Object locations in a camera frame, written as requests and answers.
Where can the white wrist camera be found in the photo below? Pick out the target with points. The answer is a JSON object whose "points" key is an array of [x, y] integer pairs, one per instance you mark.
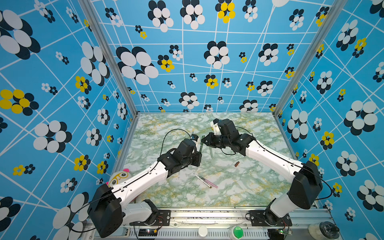
{"points": [[215, 127], [195, 138]]}

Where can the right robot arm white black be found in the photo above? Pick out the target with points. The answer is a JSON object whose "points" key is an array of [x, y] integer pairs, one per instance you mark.
{"points": [[306, 183]]}

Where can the white grey pen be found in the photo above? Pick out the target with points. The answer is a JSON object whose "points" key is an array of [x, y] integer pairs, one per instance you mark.
{"points": [[205, 183]]}

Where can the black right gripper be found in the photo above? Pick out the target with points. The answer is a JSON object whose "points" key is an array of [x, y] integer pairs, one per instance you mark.
{"points": [[210, 137]]}

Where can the aluminium corner post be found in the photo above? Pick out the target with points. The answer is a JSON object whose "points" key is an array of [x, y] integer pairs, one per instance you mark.
{"points": [[323, 31], [107, 52]]}

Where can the tape roll spool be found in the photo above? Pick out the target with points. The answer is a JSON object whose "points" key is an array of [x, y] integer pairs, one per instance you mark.
{"points": [[324, 231]]}

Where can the plush toy with glasses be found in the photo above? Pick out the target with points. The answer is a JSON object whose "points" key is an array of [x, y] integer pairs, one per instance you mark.
{"points": [[119, 177]]}

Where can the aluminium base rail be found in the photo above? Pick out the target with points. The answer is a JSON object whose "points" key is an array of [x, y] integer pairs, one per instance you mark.
{"points": [[183, 224]]}

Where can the dark green pen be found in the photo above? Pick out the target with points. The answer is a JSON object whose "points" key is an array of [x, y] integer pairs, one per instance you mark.
{"points": [[202, 143]]}

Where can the pink pen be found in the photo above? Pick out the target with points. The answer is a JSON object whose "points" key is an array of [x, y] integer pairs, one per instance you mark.
{"points": [[209, 183]]}

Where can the green push button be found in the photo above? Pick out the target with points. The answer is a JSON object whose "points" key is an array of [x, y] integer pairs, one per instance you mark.
{"points": [[236, 233]]}

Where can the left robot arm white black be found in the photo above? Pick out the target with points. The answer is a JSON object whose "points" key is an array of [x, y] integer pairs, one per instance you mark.
{"points": [[112, 207]]}

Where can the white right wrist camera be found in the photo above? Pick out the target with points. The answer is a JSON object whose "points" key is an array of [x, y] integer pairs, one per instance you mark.
{"points": [[215, 127]]}

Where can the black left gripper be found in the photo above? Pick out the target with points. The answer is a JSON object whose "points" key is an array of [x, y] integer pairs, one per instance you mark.
{"points": [[198, 155]]}

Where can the white round button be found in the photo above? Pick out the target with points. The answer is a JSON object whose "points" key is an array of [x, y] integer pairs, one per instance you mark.
{"points": [[202, 232]]}

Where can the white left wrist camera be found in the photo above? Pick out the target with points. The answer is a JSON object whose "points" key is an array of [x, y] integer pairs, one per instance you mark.
{"points": [[195, 138]]}

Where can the aluminium corner post left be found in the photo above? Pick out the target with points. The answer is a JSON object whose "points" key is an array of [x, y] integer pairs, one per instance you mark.
{"points": [[107, 52]]}

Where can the aluminium corner post right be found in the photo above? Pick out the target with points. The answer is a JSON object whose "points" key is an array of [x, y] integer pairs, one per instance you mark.
{"points": [[323, 31]]}

